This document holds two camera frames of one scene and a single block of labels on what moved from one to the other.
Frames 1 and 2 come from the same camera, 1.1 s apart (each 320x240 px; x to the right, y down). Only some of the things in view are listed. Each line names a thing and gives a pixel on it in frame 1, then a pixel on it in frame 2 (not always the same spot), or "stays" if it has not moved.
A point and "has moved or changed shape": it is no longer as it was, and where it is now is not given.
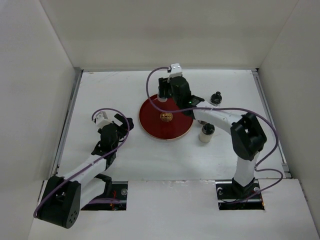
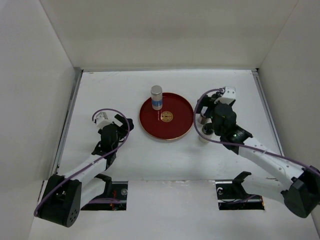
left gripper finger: (131, 123) stays
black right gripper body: (175, 97) to (217, 131)
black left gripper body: (119, 134) stays
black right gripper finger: (164, 88) to (206, 101)
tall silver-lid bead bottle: (162, 99) has moved or changed shape
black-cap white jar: (205, 134) stays
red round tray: (162, 125) stays
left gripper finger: (121, 118) stays
